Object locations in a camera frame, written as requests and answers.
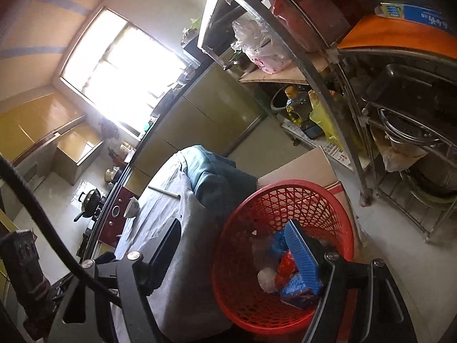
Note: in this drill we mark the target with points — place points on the steel cooking pot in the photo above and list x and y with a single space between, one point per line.
239 64

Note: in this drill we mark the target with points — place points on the red trash in basket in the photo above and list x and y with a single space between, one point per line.
286 270

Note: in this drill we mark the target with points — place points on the cardboard box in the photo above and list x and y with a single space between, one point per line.
314 166

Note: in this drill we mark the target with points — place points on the black wok with lid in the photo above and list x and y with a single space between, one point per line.
89 204

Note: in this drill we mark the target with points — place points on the blue trash bag in basket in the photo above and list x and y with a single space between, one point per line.
278 245

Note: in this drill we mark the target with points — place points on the yellow plastic bag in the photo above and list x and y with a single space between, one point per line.
320 117

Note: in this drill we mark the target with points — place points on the dark red oven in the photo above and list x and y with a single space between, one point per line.
115 221

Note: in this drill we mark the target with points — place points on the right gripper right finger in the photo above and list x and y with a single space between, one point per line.
328 275

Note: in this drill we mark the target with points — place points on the metal storage rack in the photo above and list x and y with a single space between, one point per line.
389 86

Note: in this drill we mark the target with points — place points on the black bucket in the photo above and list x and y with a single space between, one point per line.
279 100

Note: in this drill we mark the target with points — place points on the long wooden stick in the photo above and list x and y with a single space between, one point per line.
166 192

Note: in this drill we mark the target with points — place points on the range hood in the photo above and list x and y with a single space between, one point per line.
35 164

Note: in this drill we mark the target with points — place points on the white pink plastic bag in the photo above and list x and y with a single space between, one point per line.
259 46

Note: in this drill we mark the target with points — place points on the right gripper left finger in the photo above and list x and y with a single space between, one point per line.
140 273

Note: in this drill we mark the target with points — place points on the red plastic basket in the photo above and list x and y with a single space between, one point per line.
260 216

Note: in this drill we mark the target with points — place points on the white ceramic bowl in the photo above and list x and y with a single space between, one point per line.
132 209

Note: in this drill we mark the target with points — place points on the red plastic bag on shelf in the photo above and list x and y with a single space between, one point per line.
326 16

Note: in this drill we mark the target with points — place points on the cooking oil bottle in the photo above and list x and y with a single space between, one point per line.
297 106

